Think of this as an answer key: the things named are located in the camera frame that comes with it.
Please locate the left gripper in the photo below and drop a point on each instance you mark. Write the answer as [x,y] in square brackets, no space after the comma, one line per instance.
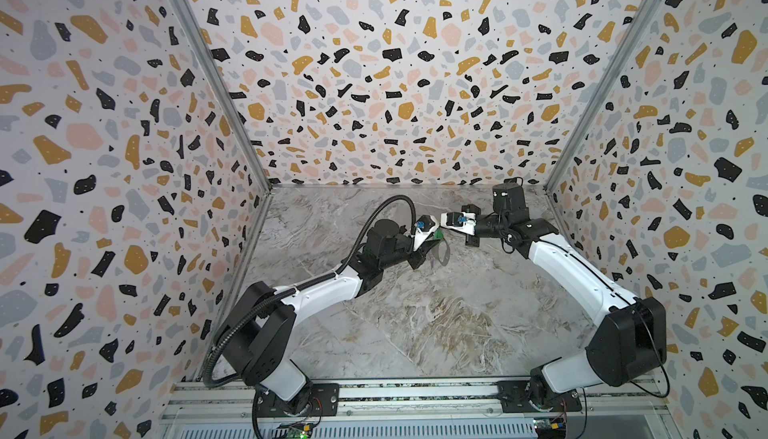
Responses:
[420,255]

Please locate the translucent keyring tag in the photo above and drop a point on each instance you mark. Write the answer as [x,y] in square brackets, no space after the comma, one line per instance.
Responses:
[441,253]

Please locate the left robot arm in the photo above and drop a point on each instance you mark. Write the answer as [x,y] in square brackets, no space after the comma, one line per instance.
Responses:
[251,344]

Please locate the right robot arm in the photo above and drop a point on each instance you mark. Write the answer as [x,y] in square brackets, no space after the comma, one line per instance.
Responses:
[629,340]

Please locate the left electronics board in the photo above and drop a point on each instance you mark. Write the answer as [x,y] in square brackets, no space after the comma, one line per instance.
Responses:
[298,431]

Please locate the electronics board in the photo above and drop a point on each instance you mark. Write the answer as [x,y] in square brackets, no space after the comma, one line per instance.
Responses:
[550,428]
[298,431]

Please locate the right electronics board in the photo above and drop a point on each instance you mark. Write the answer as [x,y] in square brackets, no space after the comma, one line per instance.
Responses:
[550,428]

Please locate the right corner aluminium profile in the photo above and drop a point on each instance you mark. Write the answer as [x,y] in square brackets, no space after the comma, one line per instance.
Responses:
[624,52]

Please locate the corner aluminium profile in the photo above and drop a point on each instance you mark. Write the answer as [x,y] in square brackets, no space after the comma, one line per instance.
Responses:
[194,36]
[624,52]

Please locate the left corner aluminium profile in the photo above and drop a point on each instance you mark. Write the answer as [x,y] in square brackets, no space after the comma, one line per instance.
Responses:
[194,36]

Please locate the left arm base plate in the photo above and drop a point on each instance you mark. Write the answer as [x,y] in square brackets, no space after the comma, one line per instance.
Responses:
[313,400]

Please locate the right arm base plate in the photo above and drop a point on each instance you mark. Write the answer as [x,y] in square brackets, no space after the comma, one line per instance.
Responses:
[529,396]

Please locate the aluminium mounting rail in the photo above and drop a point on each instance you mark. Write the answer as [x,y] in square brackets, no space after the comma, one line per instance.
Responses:
[418,408]

